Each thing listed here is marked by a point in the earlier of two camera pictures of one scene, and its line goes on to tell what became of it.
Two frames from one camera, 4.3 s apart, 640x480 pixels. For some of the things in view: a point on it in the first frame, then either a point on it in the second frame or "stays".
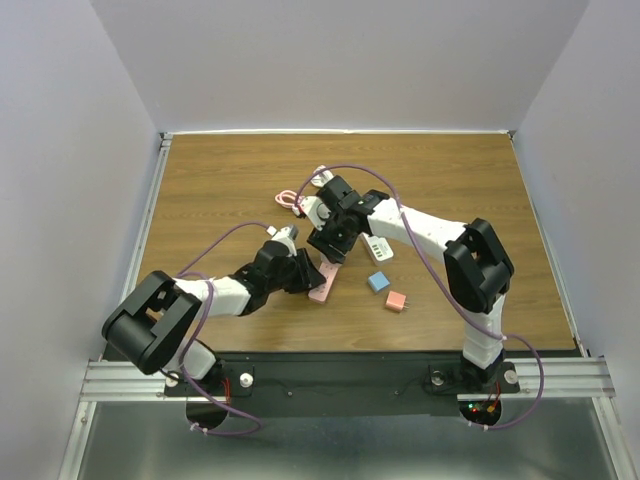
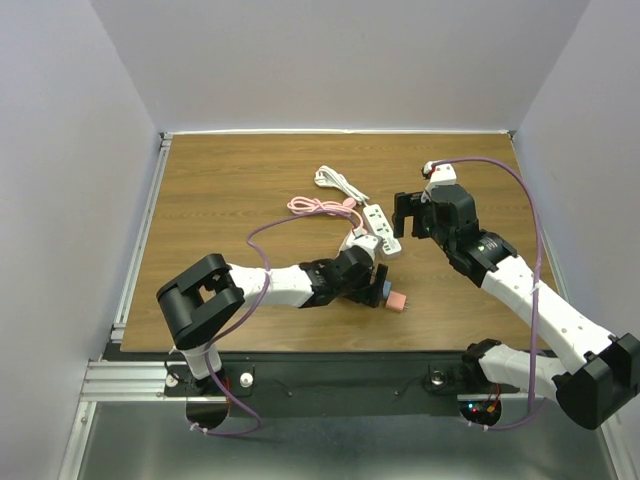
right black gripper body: x=335 y=234 → x=436 y=232
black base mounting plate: x=337 y=384 stays
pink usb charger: x=396 y=301 stays
